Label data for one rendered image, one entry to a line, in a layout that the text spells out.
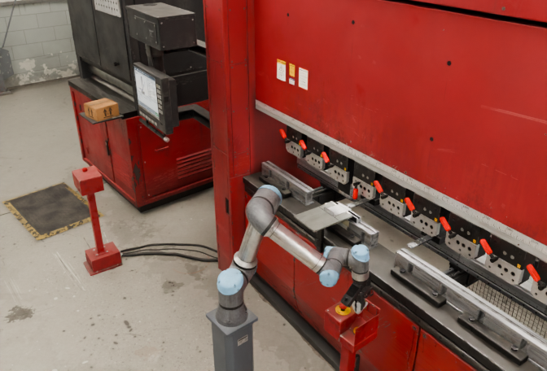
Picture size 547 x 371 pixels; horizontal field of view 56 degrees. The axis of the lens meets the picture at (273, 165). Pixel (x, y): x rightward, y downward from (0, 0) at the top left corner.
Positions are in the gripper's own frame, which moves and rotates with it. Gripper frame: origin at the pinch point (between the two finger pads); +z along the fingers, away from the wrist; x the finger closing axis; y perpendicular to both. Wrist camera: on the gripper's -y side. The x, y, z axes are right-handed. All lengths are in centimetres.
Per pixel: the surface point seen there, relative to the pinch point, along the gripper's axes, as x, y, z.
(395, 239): 104, 155, 98
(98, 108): 267, -11, -28
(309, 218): 54, 21, -15
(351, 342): -2.3, -5.7, 13.0
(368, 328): -5.0, 2.6, 8.0
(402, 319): -9.5, 21.4, 11.8
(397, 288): -3.2, 24.5, -1.4
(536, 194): -52, 37, -71
